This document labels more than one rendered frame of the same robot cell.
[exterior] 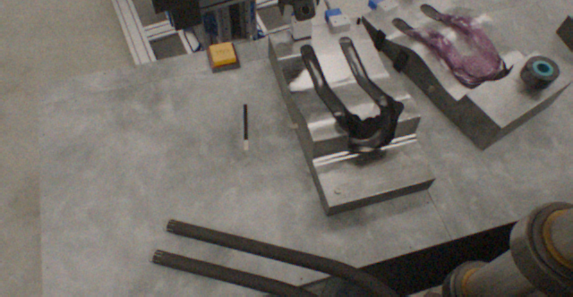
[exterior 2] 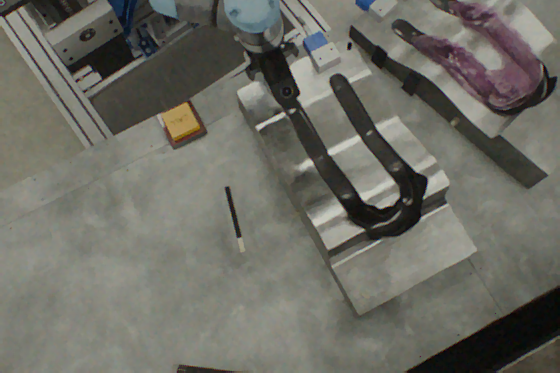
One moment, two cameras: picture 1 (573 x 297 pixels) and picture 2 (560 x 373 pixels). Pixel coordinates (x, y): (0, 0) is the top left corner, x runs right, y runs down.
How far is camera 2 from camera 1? 0.46 m
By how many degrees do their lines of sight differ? 15
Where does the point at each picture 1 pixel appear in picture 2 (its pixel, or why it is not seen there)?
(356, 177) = (384, 270)
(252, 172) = (256, 279)
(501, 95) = (545, 126)
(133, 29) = (20, 26)
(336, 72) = (334, 131)
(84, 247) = not seen: outside the picture
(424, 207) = (467, 280)
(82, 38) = not seen: outside the picture
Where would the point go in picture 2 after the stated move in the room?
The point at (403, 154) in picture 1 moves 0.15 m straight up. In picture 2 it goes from (434, 227) to (453, 210)
